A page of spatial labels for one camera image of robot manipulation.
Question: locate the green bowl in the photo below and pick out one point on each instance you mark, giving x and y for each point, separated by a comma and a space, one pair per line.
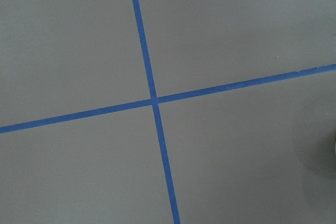
334, 148

